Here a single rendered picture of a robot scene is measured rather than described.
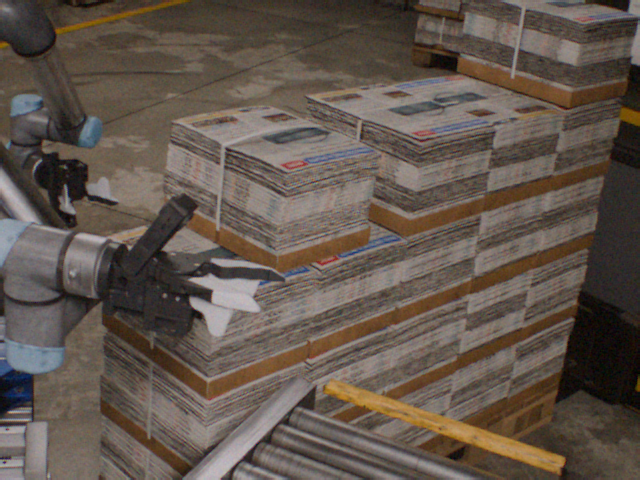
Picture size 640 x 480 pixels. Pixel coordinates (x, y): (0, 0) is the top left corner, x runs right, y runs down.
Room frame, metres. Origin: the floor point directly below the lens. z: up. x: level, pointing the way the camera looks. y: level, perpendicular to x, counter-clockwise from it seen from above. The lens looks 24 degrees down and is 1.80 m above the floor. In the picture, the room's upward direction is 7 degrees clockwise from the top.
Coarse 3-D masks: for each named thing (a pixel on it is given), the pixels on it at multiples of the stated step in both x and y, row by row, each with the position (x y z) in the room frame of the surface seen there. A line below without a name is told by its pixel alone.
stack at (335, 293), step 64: (384, 256) 2.24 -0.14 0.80; (448, 256) 2.44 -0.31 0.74; (512, 256) 2.64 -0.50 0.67; (128, 320) 2.06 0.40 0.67; (256, 320) 1.96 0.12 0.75; (320, 320) 2.11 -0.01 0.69; (448, 320) 2.45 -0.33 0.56; (512, 320) 2.68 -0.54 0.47; (128, 384) 2.06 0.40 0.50; (256, 384) 1.97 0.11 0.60; (320, 384) 2.12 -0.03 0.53; (384, 384) 2.30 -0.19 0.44; (448, 384) 2.50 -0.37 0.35; (128, 448) 2.06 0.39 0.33; (192, 448) 1.90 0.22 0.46; (448, 448) 2.54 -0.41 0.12
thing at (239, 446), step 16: (288, 384) 1.65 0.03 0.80; (304, 384) 1.66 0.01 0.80; (272, 400) 1.59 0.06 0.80; (288, 400) 1.60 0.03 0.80; (304, 400) 1.61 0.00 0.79; (256, 416) 1.53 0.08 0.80; (272, 416) 1.54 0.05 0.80; (288, 416) 1.56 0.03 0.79; (240, 432) 1.48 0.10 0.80; (256, 432) 1.49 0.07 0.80; (272, 432) 1.50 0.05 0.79; (224, 448) 1.43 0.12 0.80; (240, 448) 1.44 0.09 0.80; (208, 464) 1.38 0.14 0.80; (224, 464) 1.39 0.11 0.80
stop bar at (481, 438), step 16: (336, 384) 1.64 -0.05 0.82; (352, 400) 1.61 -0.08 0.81; (368, 400) 1.60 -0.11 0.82; (384, 400) 1.60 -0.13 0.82; (400, 416) 1.57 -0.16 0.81; (416, 416) 1.56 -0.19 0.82; (432, 416) 1.57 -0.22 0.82; (448, 432) 1.54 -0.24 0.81; (464, 432) 1.53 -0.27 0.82; (480, 432) 1.53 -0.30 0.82; (496, 448) 1.51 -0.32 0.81; (512, 448) 1.50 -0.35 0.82; (528, 448) 1.50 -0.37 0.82; (544, 464) 1.47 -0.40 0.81; (560, 464) 1.47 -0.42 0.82
